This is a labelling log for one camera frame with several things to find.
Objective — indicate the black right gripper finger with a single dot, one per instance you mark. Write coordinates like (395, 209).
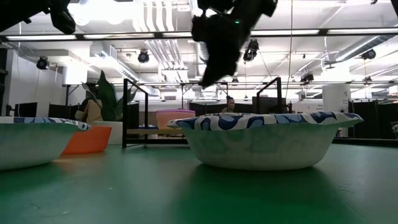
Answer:
(225, 72)
(207, 76)

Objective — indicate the pink plastic bowl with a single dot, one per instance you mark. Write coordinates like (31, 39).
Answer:
(171, 119)

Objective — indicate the blue patterned paper bowl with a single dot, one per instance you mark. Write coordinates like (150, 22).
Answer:
(28, 146)
(261, 146)

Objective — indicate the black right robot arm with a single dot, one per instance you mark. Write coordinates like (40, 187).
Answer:
(267, 6)

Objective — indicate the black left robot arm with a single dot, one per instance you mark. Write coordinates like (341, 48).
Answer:
(18, 12)

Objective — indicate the wooden shelf board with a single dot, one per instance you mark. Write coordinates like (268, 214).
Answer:
(140, 131)

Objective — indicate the person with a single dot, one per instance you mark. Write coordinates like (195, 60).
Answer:
(93, 112)
(229, 104)

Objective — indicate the black ceiling spotlight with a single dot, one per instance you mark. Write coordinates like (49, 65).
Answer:
(251, 51)
(42, 63)
(368, 54)
(143, 57)

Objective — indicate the green snake plant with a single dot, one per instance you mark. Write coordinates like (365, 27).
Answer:
(107, 93)

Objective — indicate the white plant pot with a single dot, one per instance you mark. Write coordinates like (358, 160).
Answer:
(117, 133)

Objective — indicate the white pillar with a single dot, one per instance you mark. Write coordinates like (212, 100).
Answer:
(335, 102)

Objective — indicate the orange-red plastic bowl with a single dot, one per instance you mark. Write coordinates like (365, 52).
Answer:
(90, 140)

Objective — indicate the green table mat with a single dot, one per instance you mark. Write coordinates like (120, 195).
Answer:
(124, 193)

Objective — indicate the black partition screen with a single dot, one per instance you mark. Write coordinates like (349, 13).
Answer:
(373, 119)

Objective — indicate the black monitor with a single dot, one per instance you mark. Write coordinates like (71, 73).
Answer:
(26, 109)

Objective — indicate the black overhead frame bar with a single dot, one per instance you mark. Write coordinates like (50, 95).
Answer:
(155, 36)

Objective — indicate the black metal shelf frame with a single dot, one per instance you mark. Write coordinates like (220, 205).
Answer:
(125, 109)

